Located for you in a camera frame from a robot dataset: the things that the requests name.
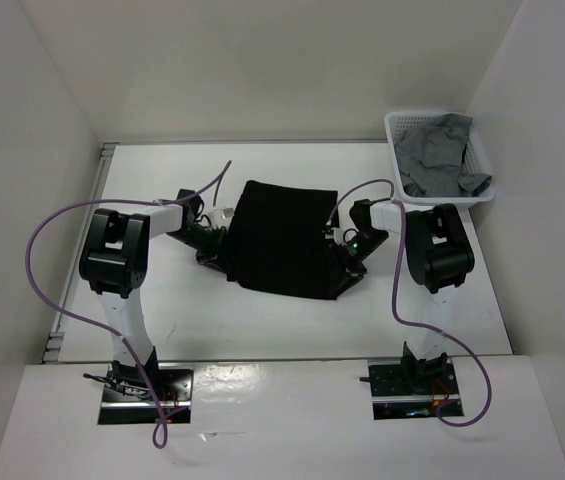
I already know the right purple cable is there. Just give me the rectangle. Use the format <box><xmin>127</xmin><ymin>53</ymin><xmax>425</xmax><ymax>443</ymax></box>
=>
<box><xmin>326</xmin><ymin>179</ymin><xmax>492</xmax><ymax>428</ymax></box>

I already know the grey skirt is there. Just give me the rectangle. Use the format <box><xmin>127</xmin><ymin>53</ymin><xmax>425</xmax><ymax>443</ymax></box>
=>
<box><xmin>394</xmin><ymin>113</ymin><xmax>492</xmax><ymax>198</ymax></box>

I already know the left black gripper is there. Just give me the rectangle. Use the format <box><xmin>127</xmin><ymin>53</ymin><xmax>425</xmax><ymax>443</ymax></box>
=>
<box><xmin>165</xmin><ymin>224</ymin><xmax>232</xmax><ymax>275</ymax></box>

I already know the white plastic basket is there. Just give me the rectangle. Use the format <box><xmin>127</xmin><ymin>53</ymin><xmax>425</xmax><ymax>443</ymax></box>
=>
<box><xmin>384</xmin><ymin>110</ymin><xmax>495</xmax><ymax>208</ymax></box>

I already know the purple cable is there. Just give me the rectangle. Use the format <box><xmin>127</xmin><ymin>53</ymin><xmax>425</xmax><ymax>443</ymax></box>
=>
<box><xmin>28</xmin><ymin>159</ymin><xmax>233</xmax><ymax>449</ymax></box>
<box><xmin>326</xmin><ymin>179</ymin><xmax>492</xmax><ymax>428</ymax></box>

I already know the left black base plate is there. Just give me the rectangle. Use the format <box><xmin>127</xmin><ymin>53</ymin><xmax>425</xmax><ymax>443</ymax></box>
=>
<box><xmin>83</xmin><ymin>366</ymin><xmax>194</xmax><ymax>425</ymax></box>

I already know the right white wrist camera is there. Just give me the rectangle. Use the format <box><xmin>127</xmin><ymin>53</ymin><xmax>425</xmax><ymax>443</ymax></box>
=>
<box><xmin>323</xmin><ymin>225</ymin><xmax>346</xmax><ymax>245</ymax></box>

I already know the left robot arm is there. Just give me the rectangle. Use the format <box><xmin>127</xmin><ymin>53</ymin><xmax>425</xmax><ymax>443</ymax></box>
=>
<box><xmin>79</xmin><ymin>189</ymin><xmax>233</xmax><ymax>400</ymax></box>

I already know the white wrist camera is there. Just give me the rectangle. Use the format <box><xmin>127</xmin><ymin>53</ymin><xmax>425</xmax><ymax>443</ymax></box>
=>
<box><xmin>207</xmin><ymin>207</ymin><xmax>234</xmax><ymax>229</ymax></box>
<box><xmin>323</xmin><ymin>225</ymin><xmax>346</xmax><ymax>245</ymax></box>

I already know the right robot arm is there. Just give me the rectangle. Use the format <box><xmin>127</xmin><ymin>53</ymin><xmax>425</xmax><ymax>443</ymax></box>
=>
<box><xmin>332</xmin><ymin>199</ymin><xmax>476</xmax><ymax>394</ymax></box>

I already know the black skirt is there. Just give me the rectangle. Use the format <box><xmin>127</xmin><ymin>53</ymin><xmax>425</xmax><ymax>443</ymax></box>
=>
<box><xmin>222</xmin><ymin>180</ymin><xmax>362</xmax><ymax>300</ymax></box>

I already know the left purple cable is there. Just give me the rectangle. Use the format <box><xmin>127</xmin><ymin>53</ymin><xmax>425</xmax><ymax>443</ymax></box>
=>
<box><xmin>28</xmin><ymin>159</ymin><xmax>233</xmax><ymax>449</ymax></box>

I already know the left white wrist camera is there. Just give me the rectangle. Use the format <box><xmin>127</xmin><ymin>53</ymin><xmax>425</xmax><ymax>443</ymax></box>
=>
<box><xmin>207</xmin><ymin>207</ymin><xmax>234</xmax><ymax>229</ymax></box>

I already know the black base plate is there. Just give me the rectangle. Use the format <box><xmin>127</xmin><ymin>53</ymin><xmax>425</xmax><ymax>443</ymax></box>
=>
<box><xmin>359</xmin><ymin>359</ymin><xmax>464</xmax><ymax>420</ymax></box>
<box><xmin>83</xmin><ymin>366</ymin><xmax>194</xmax><ymax>425</ymax></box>

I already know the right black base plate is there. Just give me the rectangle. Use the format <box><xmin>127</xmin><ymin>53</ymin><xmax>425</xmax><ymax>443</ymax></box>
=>
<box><xmin>359</xmin><ymin>359</ymin><xmax>464</xmax><ymax>420</ymax></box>

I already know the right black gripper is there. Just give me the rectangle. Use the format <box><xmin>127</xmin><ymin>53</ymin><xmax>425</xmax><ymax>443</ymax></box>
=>
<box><xmin>326</xmin><ymin>229</ymin><xmax>389</xmax><ymax>295</ymax></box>

